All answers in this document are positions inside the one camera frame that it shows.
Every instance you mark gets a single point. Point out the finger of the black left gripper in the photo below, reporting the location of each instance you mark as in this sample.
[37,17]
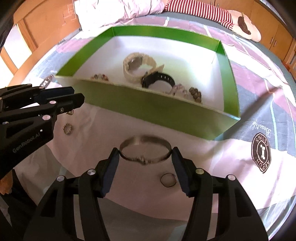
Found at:
[67,103]
[60,91]

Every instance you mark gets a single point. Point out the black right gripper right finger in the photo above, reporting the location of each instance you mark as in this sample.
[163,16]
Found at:
[196,183]

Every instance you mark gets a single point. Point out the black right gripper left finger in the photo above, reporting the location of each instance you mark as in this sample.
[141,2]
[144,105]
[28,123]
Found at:
[92,185]

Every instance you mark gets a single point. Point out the gold flower brooch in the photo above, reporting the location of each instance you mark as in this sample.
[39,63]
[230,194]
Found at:
[70,112]

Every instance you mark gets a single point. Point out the striped bed sheet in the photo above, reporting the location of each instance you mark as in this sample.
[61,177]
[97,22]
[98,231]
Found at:
[146,201]

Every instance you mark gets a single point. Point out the cream white wristwatch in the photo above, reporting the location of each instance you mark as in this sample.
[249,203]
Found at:
[134,61]

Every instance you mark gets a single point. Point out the pink pillow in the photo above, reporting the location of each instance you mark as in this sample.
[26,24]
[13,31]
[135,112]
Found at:
[96,14]

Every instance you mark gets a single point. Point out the black wristwatch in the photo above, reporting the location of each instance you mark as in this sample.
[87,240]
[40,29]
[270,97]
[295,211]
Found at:
[150,79]

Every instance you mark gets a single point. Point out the green cardboard box tray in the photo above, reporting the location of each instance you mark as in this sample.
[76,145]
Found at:
[204,101]

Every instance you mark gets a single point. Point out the striped plush toy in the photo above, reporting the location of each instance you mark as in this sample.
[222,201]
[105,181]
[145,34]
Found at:
[233,20]

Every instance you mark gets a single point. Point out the silver chain clasp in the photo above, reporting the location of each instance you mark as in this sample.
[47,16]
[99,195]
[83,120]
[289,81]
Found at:
[46,81]

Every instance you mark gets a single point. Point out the wooden wall cabinets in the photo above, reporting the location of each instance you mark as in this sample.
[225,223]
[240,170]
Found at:
[274,33]

